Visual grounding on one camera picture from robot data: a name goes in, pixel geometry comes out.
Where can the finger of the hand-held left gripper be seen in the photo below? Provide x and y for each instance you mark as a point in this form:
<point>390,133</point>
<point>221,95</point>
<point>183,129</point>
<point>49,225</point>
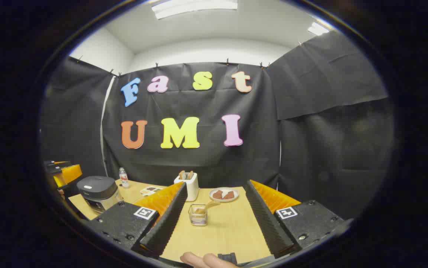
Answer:
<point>59,180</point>
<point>72,173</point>

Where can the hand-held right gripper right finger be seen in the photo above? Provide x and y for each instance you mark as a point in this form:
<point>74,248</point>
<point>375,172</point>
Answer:
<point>266,219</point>

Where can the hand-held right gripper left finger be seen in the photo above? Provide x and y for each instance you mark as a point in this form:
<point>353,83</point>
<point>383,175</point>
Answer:
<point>169,223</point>

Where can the dark grey rice cooker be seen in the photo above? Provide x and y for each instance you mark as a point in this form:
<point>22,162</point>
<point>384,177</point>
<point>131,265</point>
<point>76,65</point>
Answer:
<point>96,186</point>

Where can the wooden spoon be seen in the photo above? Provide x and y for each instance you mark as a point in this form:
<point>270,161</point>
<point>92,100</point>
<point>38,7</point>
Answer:
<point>211,204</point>

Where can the white divided condiment dish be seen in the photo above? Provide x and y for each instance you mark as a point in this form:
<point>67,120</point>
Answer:
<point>149,190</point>

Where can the white toaster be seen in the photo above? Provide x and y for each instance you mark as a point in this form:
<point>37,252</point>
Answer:
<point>192,190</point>

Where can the brown meat piece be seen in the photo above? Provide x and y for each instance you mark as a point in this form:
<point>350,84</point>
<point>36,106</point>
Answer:
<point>229,195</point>
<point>217,194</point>

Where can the white round plate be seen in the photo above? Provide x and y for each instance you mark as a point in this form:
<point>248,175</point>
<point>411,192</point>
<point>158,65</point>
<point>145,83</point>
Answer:
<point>224,200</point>

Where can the toast slice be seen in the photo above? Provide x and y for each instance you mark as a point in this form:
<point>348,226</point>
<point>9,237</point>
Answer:
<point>182,175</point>
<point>190,174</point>

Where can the small plastic bottle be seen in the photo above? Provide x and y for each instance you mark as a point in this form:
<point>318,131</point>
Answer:
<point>124,178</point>

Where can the black backdrop cloth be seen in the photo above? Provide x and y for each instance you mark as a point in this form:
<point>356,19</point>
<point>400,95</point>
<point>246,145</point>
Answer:
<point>199,160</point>

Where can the small ceiling light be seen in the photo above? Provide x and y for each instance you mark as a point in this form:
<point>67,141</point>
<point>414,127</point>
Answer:
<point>318,29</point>

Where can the long ceiling light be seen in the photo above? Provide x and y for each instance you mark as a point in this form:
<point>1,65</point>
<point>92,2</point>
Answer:
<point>195,7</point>

